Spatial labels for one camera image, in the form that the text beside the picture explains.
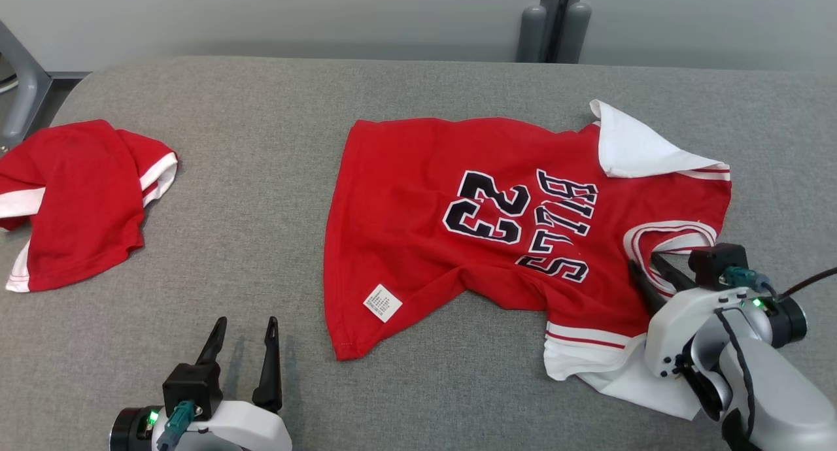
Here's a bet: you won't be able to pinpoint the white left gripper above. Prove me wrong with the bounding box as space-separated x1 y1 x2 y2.
152 316 294 451

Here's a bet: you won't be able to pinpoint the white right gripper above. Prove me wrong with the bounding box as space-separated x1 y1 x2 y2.
627 252 754 380

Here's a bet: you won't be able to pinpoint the red Bulls 23 jersey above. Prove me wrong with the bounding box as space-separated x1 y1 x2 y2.
323 99 732 421

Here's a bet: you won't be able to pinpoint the red shorts with white stripe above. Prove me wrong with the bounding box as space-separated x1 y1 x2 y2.
0 118 179 293

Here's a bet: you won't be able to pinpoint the grey vertical partition column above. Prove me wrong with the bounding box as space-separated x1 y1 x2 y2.
539 0 587 64

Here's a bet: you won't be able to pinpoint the right teal plug camera cable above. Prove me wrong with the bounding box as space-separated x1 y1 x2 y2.
722 266 837 303

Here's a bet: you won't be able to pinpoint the teal plug camera cable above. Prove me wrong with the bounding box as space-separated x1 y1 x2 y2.
156 400 197 451
722 266 837 303

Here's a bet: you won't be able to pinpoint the left teal plug camera cable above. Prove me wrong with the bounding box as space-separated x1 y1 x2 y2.
156 400 197 451

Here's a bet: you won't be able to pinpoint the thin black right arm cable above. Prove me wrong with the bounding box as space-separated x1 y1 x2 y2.
715 307 760 427

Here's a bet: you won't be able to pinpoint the grey rounded partition post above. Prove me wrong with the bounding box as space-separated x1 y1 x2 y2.
555 1 593 65
516 4 548 64

